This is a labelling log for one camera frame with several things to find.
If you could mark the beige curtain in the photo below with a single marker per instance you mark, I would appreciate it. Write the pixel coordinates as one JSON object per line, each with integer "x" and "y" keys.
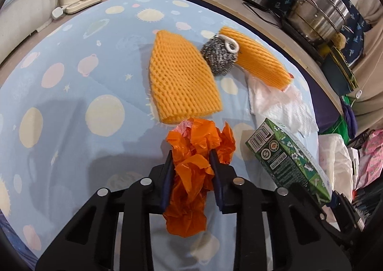
{"x": 371, "y": 79}

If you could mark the steel wool scourer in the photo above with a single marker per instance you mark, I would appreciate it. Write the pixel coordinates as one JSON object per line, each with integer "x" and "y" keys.
{"x": 217, "y": 55}

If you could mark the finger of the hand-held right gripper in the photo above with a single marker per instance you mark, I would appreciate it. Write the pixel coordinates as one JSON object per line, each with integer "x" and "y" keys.
{"x": 344, "y": 208}
{"x": 300, "y": 190}

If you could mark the white power plug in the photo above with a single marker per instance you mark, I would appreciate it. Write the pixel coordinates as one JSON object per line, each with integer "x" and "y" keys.
{"x": 57, "y": 12}

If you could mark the purple cloth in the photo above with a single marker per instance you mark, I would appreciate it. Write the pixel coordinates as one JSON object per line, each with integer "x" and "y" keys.
{"x": 348, "y": 121}

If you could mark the green cardboard box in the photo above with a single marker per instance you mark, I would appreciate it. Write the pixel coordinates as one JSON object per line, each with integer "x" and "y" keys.
{"x": 284, "y": 157}

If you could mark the long orange foam net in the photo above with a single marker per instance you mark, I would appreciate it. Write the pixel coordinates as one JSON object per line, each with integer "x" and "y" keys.
{"x": 257, "y": 55}

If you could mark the yellow plastic strainer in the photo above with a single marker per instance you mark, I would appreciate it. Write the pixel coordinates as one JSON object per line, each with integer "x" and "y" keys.
{"x": 344, "y": 63}

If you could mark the steel steamer pot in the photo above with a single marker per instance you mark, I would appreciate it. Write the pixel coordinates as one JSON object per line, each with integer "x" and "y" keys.
{"x": 317, "y": 14}

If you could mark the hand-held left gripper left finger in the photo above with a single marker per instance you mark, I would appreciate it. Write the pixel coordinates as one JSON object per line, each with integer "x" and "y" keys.
{"x": 166, "y": 187}

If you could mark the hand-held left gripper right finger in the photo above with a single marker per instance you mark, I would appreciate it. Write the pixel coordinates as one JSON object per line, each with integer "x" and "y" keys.
{"x": 216, "y": 187}

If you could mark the green plastic bag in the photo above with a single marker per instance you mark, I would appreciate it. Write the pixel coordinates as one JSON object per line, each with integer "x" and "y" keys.
{"x": 335, "y": 127}

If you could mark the orange plastic bag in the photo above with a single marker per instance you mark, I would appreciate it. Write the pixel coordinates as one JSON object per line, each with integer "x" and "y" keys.
{"x": 191, "y": 169}

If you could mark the white plastic bag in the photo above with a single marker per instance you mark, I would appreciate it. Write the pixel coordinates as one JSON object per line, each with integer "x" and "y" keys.
{"x": 278, "y": 106}

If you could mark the white bin liner bag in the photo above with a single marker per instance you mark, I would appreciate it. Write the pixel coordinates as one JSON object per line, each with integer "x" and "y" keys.
{"x": 335, "y": 157}

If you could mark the pink floral garment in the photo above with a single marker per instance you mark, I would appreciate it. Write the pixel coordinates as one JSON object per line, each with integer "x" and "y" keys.
{"x": 372, "y": 151}

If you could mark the brown sponge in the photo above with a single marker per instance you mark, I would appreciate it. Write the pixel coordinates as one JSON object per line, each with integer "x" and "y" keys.
{"x": 337, "y": 40}

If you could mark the short orange foam net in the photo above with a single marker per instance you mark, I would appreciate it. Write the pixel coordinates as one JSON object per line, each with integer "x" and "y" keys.
{"x": 179, "y": 79}

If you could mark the white storage box grey lid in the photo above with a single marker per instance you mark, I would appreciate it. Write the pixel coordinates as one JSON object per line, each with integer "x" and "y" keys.
{"x": 27, "y": 11}

